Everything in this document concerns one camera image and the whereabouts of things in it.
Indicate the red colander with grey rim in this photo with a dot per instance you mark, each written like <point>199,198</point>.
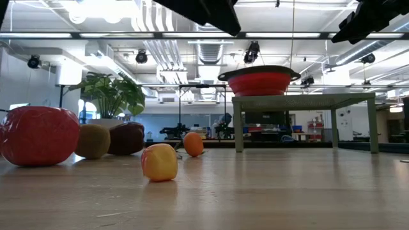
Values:
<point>259,83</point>

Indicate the large red toy apple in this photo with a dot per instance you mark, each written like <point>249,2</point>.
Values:
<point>38,137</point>

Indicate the black upright pole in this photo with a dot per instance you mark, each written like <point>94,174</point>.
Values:
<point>61,96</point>

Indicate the black ceiling spotlight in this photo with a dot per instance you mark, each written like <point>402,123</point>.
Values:
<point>368,58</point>
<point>251,52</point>
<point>307,80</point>
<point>34,61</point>
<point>141,57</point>

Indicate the white computer monitor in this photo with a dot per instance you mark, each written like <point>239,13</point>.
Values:
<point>19,106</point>

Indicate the black background robot arm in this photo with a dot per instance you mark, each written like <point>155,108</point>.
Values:
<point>223,131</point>
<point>174,131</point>

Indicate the small yellow-orange toy pear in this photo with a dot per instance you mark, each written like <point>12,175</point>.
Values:
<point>159,163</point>

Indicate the black background rig frame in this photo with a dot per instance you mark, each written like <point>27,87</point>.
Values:
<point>201,86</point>

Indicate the silver ribbed ventilation duct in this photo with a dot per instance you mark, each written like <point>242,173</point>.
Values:
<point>210,54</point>

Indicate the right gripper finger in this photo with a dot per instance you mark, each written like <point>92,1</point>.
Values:
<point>354,30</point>

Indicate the orange toy mandarin with leaves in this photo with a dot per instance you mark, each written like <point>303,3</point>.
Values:
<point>193,144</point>

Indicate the black horizontal frame crossbar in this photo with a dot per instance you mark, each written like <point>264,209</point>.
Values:
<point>75,35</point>

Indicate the green plant in white pot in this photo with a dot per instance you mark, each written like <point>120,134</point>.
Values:
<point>110,96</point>

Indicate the red shelving cart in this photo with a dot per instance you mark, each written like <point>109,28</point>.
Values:
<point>315,129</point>

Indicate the green perforated metal shelf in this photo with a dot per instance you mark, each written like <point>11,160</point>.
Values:
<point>303,100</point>

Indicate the dark red toy apple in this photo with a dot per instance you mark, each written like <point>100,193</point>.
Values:
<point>128,139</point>

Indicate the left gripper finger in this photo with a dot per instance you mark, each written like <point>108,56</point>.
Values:
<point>217,12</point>

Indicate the brown toy kiwi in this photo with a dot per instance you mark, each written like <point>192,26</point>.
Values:
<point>92,142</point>

